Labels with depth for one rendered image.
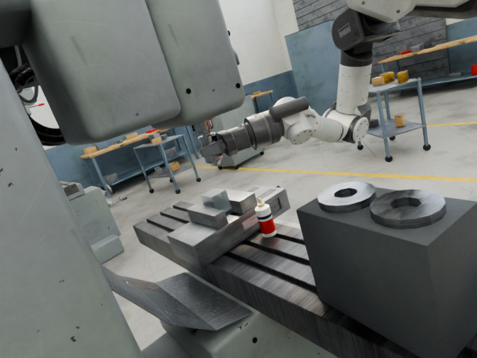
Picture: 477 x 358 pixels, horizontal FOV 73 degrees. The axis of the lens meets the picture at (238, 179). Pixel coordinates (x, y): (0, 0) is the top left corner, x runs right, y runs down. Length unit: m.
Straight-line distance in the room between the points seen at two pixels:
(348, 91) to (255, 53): 8.90
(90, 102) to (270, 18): 10.11
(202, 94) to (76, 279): 0.43
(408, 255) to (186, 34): 0.56
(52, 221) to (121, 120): 0.22
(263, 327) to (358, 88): 0.70
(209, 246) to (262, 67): 9.26
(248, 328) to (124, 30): 0.65
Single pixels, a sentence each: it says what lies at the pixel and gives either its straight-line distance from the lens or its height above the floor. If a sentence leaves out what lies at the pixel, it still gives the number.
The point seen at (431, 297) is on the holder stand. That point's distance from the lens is 0.46.
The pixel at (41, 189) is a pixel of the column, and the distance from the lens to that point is 0.47.
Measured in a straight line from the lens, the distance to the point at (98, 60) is 0.62.
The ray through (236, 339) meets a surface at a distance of 0.77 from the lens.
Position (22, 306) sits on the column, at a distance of 0.51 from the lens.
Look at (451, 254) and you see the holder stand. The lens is 0.47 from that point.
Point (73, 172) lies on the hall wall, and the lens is 7.31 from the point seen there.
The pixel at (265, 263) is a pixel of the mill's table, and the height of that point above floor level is 0.96.
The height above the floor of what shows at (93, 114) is 1.39.
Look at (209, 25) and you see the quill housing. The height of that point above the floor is 1.49.
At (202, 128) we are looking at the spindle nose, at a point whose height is 1.29.
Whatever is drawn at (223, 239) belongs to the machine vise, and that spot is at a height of 1.00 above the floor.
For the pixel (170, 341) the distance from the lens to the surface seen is 1.02.
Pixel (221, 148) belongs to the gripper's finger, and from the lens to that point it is 0.80.
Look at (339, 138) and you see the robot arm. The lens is 1.05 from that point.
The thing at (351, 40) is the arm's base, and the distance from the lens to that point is 0.98.
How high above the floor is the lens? 1.37
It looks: 16 degrees down
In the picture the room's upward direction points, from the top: 17 degrees counter-clockwise
